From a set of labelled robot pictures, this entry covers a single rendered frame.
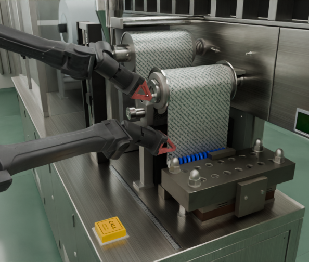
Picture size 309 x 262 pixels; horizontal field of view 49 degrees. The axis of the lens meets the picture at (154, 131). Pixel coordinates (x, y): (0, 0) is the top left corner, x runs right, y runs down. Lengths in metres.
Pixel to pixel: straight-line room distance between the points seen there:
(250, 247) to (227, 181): 0.23
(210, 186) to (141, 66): 0.51
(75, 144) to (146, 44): 0.55
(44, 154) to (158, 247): 0.40
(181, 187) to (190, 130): 0.22
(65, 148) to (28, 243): 1.78
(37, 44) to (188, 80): 0.44
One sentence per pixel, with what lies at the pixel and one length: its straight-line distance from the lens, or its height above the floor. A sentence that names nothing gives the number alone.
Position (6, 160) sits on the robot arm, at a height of 1.23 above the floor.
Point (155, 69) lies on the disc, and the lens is 1.07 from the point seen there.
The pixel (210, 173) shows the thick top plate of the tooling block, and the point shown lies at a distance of 1.04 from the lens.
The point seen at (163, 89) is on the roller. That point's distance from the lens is 1.02.
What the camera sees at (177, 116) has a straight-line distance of 1.06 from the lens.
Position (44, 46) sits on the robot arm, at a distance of 0.94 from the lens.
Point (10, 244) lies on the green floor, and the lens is 2.57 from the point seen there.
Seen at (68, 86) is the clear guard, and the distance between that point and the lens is 2.00.
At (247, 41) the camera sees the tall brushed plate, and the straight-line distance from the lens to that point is 1.22.
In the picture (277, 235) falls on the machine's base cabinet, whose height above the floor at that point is 0.82.
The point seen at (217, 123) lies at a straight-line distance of 1.16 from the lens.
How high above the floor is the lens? 1.52
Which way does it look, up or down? 21 degrees down
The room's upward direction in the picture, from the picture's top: straight up
